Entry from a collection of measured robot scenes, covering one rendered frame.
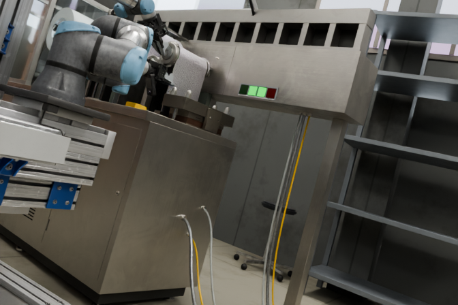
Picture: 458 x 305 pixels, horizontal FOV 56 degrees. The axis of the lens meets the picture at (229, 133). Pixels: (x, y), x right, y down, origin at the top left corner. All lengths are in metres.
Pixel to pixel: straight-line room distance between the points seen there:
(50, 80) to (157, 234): 1.04
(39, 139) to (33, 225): 1.41
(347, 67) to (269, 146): 2.38
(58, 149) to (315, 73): 1.38
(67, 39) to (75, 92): 0.15
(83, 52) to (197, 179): 1.08
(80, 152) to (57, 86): 0.20
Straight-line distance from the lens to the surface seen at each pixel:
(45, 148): 1.12
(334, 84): 2.11
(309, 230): 2.21
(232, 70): 2.47
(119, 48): 1.31
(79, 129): 1.33
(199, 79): 2.44
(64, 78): 1.29
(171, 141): 2.00
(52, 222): 2.34
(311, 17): 2.32
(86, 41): 1.31
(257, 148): 4.43
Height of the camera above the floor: 0.77
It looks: 4 degrees up
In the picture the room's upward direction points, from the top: 16 degrees clockwise
